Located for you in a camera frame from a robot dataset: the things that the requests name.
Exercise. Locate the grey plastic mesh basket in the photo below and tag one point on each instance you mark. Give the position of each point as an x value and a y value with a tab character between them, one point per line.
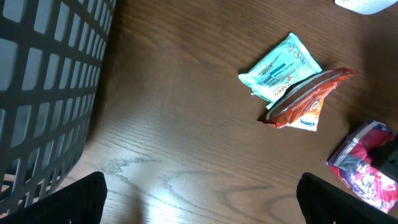
51	57

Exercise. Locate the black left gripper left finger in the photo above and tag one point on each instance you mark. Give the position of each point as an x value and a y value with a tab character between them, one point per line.
79	203

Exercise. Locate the orange tissue pack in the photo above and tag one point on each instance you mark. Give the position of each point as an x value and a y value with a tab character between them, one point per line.
309	120

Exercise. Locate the teal snack wrapper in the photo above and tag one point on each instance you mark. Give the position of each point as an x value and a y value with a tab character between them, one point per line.
287	64

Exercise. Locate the red purple pad package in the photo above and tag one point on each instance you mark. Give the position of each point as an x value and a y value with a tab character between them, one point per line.
351	163

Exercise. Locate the orange brown snack bag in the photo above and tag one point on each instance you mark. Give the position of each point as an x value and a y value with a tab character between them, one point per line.
298	98

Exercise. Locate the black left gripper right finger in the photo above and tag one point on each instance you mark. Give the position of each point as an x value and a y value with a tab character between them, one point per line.
321	202

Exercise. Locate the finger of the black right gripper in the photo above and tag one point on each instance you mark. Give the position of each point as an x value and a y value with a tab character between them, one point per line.
384	158

